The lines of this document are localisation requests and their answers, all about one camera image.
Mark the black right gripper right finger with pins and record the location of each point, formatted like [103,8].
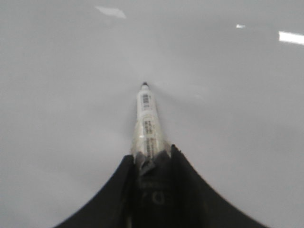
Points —
[200,206]

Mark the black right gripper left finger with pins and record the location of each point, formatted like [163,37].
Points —
[113,205]

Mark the white whiteboard marker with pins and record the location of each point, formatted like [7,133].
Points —
[149,141]

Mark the white glossy whiteboard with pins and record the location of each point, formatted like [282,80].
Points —
[228,82]

